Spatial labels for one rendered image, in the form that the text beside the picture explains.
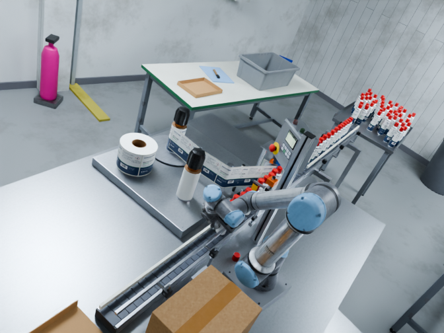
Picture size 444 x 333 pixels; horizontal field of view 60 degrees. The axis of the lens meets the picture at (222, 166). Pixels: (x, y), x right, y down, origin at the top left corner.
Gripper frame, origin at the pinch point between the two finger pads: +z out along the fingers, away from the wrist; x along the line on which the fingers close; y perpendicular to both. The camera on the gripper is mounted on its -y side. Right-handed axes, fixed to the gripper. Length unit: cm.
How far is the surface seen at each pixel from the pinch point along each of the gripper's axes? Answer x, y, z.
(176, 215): 8.1, 20.6, 1.7
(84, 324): 67, 5, -27
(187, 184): -6.8, 26.2, -2.8
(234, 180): -30.8, 15.6, 13.6
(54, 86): -40, 254, 108
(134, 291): 47, 2, -21
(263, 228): -16.2, -15.2, 8.0
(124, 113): -80, 212, 155
